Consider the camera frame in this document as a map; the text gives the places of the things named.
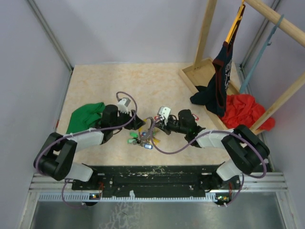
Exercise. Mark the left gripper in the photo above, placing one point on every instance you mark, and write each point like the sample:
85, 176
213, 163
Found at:
137, 123

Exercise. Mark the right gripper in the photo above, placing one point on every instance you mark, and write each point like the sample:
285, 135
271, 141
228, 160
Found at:
161, 124

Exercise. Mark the large metal keyring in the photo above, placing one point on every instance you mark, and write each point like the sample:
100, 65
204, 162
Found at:
146, 134

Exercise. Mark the bunch of tagged keys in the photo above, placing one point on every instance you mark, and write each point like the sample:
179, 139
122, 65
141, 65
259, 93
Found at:
138, 140

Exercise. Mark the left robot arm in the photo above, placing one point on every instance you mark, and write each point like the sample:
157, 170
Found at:
55, 158

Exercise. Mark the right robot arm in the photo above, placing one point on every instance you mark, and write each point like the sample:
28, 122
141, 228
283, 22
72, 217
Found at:
245, 149

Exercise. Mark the green cloth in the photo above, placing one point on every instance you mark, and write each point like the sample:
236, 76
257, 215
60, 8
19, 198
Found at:
85, 117

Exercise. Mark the dark navy jersey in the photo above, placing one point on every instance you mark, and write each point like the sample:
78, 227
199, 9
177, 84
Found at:
213, 96

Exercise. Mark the wooden clothes rack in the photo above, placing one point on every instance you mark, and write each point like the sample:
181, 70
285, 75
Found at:
201, 70

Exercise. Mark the red cloth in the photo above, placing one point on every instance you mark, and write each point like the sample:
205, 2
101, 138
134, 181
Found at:
241, 109

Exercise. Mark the yellow clothes hanger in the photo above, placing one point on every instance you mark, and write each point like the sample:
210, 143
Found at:
236, 20

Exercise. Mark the blue clothes hanger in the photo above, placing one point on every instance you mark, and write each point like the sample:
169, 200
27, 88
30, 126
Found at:
257, 59

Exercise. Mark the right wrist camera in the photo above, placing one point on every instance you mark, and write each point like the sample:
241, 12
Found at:
164, 112

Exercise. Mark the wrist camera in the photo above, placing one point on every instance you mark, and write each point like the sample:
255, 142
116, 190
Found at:
123, 105
164, 112

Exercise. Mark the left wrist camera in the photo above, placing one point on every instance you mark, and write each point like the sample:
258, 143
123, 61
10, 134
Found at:
123, 105

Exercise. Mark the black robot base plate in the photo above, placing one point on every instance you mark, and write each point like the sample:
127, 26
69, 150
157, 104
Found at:
202, 178

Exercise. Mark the aluminium frame rail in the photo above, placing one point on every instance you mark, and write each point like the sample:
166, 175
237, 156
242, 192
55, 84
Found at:
48, 190

